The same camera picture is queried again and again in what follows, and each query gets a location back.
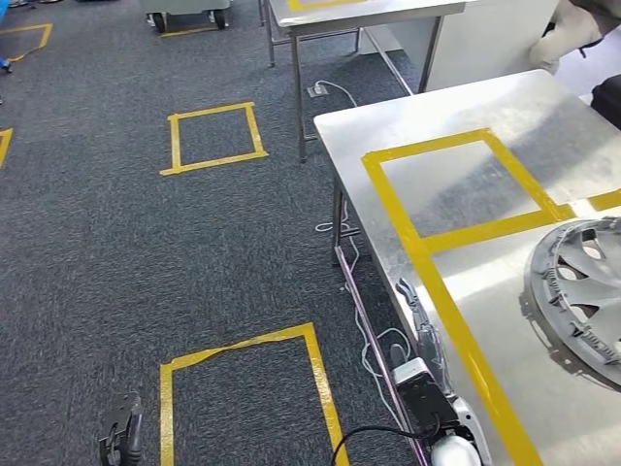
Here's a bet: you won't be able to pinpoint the grey plastic wheel hubcap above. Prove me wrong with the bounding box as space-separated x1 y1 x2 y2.
526 216 621 388

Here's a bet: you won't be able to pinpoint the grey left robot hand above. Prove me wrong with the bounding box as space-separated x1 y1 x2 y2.
110 392 145 466

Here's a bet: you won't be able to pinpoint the white socket cable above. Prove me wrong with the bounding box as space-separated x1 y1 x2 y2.
314 80 359 109

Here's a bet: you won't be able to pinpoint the steel table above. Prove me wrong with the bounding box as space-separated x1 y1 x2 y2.
260 0 468 165

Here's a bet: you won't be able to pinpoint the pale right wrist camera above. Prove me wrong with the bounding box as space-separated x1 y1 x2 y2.
392 357 436 391

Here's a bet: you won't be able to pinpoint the yellow tape on steel table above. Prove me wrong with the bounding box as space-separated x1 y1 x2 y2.
286 0 370 13

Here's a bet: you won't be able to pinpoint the yellow floor tape outline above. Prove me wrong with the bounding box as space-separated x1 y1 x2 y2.
159 101 269 178

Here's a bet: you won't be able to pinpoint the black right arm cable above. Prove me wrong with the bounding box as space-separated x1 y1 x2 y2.
330 417 441 466

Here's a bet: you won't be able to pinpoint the black zip case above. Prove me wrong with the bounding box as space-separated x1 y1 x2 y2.
590 74 621 131

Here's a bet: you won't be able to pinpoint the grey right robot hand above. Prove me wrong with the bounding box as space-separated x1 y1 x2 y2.
389 278 458 398

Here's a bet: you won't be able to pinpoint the steel workbench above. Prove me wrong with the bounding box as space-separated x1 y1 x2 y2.
312 69 621 466

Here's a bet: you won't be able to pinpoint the white partition panel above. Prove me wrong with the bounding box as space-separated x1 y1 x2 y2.
363 0 559 96

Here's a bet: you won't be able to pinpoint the person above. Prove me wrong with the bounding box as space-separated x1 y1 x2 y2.
527 0 621 75

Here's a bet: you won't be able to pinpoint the grey wheeled cart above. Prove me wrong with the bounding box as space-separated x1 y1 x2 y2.
139 0 232 35

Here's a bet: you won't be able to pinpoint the white cable under workbench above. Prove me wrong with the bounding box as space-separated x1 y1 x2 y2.
314 199 414 433

